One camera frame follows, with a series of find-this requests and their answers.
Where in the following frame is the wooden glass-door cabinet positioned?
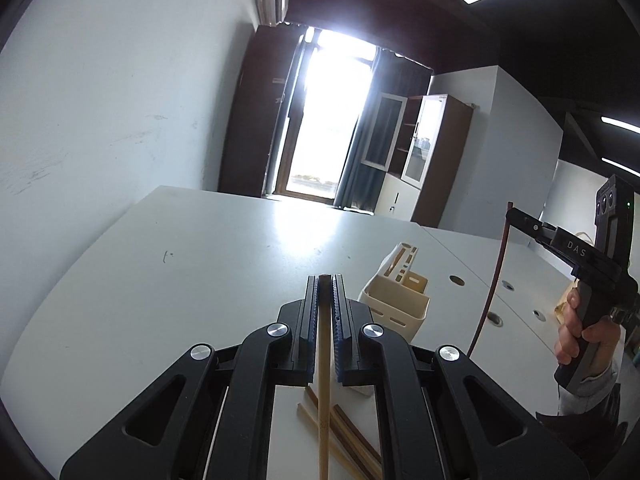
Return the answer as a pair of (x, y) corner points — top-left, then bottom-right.
(362, 93), (473, 228)

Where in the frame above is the dark brown chopstick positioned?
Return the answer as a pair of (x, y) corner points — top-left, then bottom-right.
(329, 406), (382, 479)
(466, 201), (516, 356)
(333, 404), (382, 464)

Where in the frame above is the dark blue curtain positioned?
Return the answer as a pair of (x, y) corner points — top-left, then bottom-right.
(333, 48), (434, 211)

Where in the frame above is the cream utensil holder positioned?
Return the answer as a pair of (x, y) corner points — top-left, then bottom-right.
(358, 243), (430, 342)

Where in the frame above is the person's right hand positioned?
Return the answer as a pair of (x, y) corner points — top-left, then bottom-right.
(554, 287), (620, 377)

